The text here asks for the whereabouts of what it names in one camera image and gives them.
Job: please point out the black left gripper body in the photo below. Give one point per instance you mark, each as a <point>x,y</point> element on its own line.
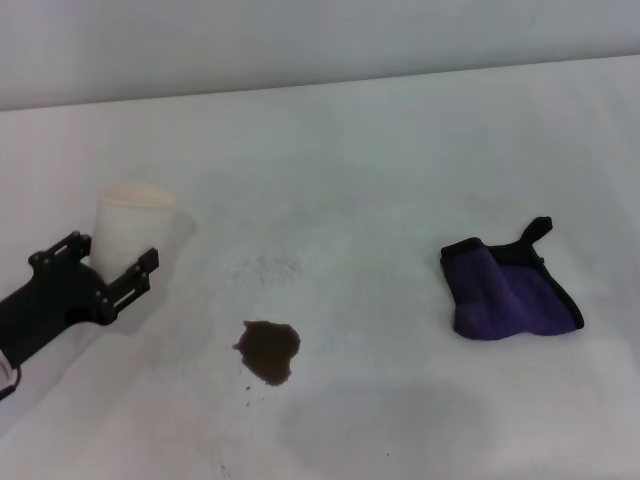
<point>55,305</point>

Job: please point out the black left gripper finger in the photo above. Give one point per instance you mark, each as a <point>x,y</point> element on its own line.
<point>60,250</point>
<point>131,280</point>

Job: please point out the white paper cup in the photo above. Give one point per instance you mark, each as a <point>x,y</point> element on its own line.
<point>131,225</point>

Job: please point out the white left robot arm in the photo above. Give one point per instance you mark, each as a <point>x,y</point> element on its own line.
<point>6,377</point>

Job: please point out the purple rag with black trim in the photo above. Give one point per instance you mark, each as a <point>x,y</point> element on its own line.
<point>505,300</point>

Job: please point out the dark brown liquid stain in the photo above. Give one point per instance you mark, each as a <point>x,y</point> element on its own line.
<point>267,352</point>

